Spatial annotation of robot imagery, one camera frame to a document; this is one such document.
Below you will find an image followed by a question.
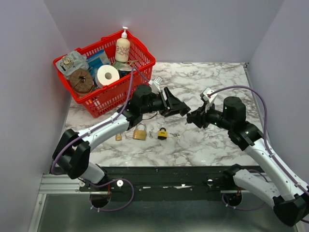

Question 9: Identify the brown tape roll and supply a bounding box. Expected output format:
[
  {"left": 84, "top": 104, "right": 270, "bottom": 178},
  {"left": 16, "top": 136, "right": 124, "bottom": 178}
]
[{"left": 69, "top": 68, "right": 94, "bottom": 95}]

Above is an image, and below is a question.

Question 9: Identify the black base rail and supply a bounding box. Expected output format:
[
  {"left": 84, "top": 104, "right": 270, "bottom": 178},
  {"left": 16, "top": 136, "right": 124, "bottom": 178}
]
[{"left": 77, "top": 166, "right": 241, "bottom": 203}]

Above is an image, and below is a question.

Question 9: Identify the white toilet paper roll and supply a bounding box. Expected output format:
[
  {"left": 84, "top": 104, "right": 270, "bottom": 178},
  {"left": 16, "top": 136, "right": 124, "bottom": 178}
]
[{"left": 95, "top": 65, "right": 120, "bottom": 88}]

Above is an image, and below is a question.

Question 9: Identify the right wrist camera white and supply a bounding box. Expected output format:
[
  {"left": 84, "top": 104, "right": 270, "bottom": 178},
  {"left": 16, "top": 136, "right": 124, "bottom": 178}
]
[{"left": 200, "top": 87, "right": 217, "bottom": 113}]

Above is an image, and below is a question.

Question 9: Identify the black padlock with keys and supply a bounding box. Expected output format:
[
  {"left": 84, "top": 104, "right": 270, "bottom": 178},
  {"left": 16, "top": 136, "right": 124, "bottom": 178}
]
[{"left": 186, "top": 112, "right": 197, "bottom": 124}]

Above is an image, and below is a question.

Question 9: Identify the green patterned packet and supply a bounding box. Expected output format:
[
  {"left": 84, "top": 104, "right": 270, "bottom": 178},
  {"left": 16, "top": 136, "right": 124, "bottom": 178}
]
[{"left": 112, "top": 60, "right": 137, "bottom": 72}]

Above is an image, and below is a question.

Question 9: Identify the cream lotion pump bottle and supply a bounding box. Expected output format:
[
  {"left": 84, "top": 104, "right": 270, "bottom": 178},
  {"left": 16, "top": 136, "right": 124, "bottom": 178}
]
[{"left": 115, "top": 27, "right": 130, "bottom": 63}]

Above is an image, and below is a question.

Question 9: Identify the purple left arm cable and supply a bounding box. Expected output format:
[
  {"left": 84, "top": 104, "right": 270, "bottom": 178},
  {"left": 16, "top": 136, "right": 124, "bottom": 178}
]
[{"left": 50, "top": 67, "right": 153, "bottom": 212}]

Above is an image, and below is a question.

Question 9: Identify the yellow padlock key bunch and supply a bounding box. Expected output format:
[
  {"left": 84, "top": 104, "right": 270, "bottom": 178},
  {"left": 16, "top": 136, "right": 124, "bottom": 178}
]
[{"left": 169, "top": 133, "right": 181, "bottom": 141}]

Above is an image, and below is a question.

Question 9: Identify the blue plastic package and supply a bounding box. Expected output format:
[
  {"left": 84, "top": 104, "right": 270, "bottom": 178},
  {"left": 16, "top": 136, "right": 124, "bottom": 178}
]
[{"left": 86, "top": 49, "right": 111, "bottom": 71}]

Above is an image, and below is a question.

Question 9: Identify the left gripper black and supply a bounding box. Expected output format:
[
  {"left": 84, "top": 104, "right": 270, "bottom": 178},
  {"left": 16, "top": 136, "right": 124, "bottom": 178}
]
[{"left": 141, "top": 87, "right": 187, "bottom": 118}]

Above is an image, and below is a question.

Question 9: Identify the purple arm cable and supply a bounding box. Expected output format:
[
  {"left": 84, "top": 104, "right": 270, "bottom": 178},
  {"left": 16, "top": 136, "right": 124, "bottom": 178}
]
[
  {"left": 50, "top": 67, "right": 153, "bottom": 212},
  {"left": 210, "top": 86, "right": 309, "bottom": 223}
]

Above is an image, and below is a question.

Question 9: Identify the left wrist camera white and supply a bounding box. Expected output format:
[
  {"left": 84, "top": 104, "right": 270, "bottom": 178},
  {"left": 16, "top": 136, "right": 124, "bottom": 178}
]
[{"left": 148, "top": 77, "right": 163, "bottom": 94}]

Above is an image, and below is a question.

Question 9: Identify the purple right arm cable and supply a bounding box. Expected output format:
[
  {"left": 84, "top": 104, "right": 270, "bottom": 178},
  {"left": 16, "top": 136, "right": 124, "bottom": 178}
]
[{"left": 210, "top": 86, "right": 309, "bottom": 223}]

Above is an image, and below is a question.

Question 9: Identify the large brass padlock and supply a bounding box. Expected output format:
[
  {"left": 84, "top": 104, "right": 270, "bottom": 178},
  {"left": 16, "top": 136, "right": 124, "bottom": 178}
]
[{"left": 132, "top": 122, "right": 147, "bottom": 141}]

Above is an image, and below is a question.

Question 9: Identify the grey cartoon pouch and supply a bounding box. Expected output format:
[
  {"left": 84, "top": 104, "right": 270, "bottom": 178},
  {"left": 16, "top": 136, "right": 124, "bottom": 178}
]
[{"left": 56, "top": 51, "right": 89, "bottom": 76}]

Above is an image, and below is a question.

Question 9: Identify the red plastic basket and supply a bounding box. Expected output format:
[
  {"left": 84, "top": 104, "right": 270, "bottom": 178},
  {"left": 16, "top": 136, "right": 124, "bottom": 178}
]
[{"left": 57, "top": 31, "right": 155, "bottom": 118}]

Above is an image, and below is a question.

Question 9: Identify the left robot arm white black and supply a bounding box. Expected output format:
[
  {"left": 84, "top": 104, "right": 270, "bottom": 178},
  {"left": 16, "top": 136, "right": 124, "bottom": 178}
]
[{"left": 51, "top": 84, "right": 190, "bottom": 191}]

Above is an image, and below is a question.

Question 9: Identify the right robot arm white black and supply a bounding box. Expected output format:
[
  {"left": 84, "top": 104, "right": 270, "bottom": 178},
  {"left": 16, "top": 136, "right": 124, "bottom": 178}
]
[{"left": 187, "top": 97, "right": 309, "bottom": 227}]

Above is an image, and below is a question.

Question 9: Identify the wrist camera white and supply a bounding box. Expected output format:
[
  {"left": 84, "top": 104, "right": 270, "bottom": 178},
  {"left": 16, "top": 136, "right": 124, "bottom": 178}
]
[
  {"left": 148, "top": 77, "right": 163, "bottom": 94},
  {"left": 200, "top": 87, "right": 217, "bottom": 113}
]

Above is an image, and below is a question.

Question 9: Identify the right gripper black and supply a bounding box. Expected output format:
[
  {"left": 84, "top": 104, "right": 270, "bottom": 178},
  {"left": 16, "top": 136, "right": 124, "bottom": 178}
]
[{"left": 187, "top": 101, "right": 233, "bottom": 130}]

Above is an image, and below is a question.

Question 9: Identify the small brass padlock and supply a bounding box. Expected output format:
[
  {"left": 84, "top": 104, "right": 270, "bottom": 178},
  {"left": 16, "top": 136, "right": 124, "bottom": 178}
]
[{"left": 115, "top": 133, "right": 122, "bottom": 141}]

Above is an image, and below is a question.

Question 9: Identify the yellow padlock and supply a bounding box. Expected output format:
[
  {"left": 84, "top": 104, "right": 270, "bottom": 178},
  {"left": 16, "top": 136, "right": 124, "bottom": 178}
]
[{"left": 157, "top": 127, "right": 168, "bottom": 140}]

